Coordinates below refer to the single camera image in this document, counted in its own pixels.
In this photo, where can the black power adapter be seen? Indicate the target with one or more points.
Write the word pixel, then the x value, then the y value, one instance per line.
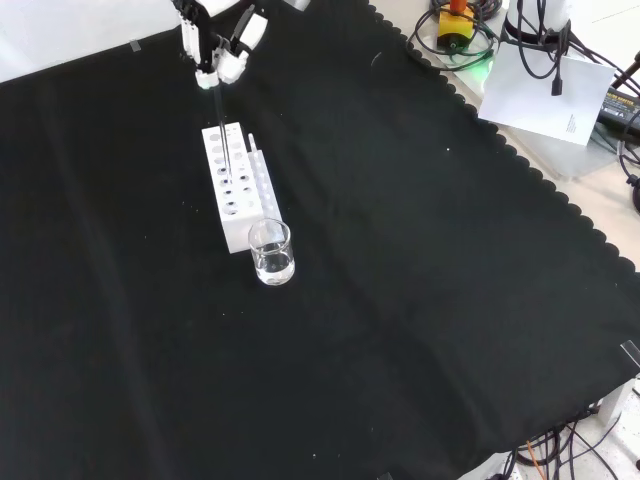
pixel 620 107

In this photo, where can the yellow stop button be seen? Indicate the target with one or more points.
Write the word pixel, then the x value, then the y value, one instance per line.
pixel 455 27

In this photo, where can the white bench corner block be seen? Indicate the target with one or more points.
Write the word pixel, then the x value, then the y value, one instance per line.
pixel 617 402

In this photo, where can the black bench cloth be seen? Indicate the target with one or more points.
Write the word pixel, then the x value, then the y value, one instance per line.
pixel 400 300

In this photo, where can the white test tube rack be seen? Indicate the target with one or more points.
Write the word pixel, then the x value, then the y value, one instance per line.
pixel 235 220

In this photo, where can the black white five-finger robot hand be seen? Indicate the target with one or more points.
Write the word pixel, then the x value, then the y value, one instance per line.
pixel 231 65

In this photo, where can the white paper sheet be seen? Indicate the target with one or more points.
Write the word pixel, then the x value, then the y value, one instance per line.
pixel 540 100

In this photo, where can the clear glass beaker with water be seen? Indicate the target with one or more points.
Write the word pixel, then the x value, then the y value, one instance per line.
pixel 272 260

